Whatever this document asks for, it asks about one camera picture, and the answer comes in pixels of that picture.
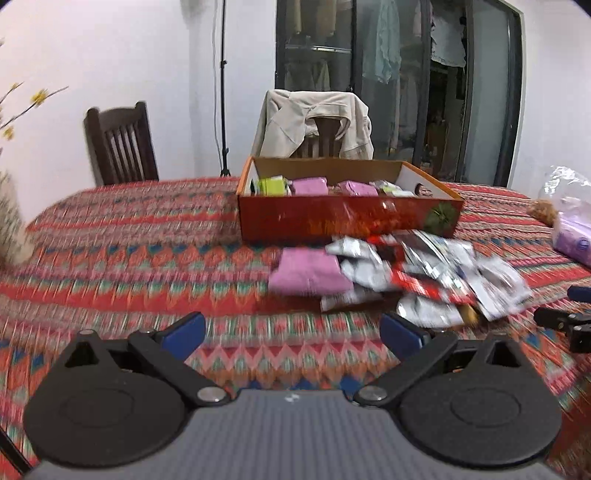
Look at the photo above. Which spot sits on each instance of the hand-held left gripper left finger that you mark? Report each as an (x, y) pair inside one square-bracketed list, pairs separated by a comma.
[(184, 334)]

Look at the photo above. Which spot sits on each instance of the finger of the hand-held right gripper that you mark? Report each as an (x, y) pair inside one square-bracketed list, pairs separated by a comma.
[(558, 319), (581, 294)]

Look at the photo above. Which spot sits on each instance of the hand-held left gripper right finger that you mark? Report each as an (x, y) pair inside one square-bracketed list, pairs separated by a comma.
[(401, 337)]

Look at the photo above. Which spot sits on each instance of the pile of silver snack packets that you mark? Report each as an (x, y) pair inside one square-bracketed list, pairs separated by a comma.
[(438, 277)]

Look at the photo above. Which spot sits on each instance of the pink snack packet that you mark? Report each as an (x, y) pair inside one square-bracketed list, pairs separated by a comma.
[(310, 186), (309, 272), (359, 188)]

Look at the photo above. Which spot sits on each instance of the red cardboard box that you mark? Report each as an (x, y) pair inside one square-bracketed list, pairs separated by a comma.
[(323, 221)]

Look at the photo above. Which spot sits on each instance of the green snack packet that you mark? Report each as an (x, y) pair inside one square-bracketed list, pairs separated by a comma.
[(272, 185), (398, 189)]

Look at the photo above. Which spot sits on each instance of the purple tissue pack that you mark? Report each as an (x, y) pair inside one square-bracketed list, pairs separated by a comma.
[(575, 240)]

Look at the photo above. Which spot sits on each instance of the red patterned tablecloth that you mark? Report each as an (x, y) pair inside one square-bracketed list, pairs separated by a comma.
[(138, 258)]

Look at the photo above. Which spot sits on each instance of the clear plastic bag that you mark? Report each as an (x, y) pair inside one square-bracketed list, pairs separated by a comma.
[(563, 184)]

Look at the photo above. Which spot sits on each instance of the dark wooden chair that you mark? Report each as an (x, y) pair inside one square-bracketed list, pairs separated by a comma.
[(122, 143)]

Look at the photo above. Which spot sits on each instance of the small floral vase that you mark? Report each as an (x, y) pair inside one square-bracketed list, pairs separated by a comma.
[(11, 221)]

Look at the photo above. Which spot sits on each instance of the jacket-draped wooden chair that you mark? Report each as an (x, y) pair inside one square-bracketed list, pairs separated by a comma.
[(323, 138)]

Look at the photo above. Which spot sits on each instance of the glass door wardrobe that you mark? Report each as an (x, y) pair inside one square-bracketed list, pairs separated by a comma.
[(489, 92)]

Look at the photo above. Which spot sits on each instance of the beige jacket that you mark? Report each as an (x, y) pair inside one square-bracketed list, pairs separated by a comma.
[(286, 124)]

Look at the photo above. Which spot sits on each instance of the studio light on stand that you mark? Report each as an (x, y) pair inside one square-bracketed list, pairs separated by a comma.
[(224, 92)]

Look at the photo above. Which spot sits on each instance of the yellow flower branches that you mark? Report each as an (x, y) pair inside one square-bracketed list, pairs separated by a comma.
[(39, 97)]

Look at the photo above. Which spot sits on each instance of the white hanging garment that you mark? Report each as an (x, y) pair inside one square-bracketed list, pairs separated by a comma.
[(448, 44)]

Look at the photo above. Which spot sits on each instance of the light blue hanging garment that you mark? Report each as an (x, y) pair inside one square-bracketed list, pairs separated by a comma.
[(381, 41)]

